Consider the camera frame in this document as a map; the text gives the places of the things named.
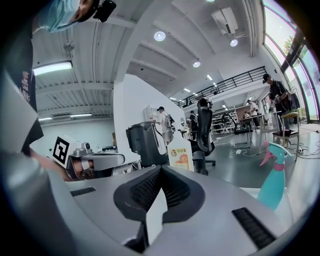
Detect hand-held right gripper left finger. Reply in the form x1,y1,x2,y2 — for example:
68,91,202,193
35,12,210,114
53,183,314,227
47,164,164,256

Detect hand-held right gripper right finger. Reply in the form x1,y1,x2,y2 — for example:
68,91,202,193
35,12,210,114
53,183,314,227
147,164,295,256

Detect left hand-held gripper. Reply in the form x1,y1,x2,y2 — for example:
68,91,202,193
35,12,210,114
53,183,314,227
52,134,126,181

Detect person's left forearm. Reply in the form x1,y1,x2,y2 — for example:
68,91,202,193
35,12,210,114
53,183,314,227
29,147,74,182

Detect white pump bottle orange label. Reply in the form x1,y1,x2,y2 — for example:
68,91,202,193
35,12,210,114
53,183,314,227
166,128,195,173

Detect teal spray bottle pink trigger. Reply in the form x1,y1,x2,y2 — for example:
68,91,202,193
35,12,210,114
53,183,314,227
256,140,293,211

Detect person's left hand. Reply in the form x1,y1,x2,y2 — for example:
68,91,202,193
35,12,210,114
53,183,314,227
71,159,95,180

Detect black and grey machine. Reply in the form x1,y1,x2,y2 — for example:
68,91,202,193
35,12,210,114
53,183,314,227
125,121,169,168

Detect white shelf unit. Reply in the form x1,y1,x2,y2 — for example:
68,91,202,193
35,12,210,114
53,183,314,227
143,104,161,126

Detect black office chair with headrest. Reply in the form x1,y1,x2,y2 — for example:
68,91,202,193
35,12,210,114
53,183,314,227
188,97,216,176

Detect black visitor chair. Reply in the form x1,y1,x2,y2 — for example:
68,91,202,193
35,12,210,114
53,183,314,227
222,112,254,149

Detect row of storage shelves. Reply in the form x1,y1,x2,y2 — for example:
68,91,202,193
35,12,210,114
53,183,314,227
211,106,238,134

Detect long ceiling tube light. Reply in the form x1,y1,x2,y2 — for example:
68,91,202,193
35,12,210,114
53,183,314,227
32,60,74,77

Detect white table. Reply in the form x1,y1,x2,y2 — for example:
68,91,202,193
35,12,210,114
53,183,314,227
258,111,284,147

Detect black printed t-shirt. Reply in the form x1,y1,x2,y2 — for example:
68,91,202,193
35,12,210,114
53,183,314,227
0,14,45,157

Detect wooden chair with yellow seat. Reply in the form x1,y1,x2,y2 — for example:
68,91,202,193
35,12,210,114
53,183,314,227
272,111,300,161

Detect black balcony railing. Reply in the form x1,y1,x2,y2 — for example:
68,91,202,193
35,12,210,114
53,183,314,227
177,65,266,109

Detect light blue face mask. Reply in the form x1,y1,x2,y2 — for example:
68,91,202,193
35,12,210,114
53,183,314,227
37,0,81,34

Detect white ceiling air conditioner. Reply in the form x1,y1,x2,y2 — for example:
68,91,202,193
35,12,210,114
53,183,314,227
211,6,240,35

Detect white floor cable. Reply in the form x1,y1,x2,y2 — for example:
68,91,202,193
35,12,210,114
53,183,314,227
214,141,264,157

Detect tangle of floor cables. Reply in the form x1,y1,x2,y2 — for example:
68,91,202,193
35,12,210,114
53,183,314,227
287,140,320,160

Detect black head camera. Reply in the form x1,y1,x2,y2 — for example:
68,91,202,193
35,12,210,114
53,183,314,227
92,0,117,23

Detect glass window wall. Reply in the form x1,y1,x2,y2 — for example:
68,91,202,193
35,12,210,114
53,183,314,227
261,0,320,124

